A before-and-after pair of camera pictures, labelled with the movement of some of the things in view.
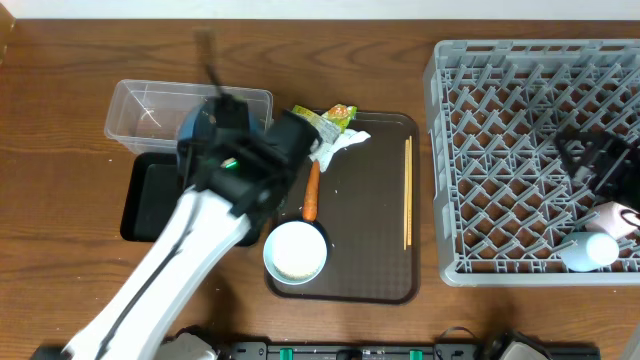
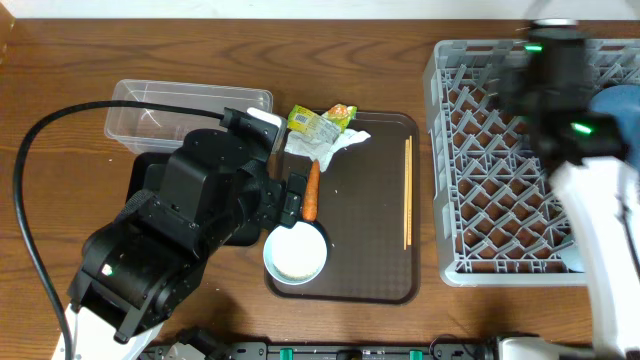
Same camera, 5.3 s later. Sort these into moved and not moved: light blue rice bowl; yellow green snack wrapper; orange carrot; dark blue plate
Moved: dark blue plate
Not moved: yellow green snack wrapper; light blue rice bowl; orange carrot
